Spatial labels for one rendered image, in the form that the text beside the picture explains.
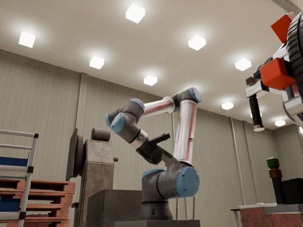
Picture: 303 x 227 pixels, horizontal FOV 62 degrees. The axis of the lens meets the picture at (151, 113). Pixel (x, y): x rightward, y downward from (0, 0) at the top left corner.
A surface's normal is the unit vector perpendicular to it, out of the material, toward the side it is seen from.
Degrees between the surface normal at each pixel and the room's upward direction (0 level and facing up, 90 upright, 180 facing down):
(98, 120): 90
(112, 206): 90
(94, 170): 92
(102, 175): 92
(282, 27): 125
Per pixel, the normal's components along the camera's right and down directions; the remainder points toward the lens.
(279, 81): 0.02, 0.91
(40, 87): 0.55, -0.34
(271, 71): -0.90, -0.16
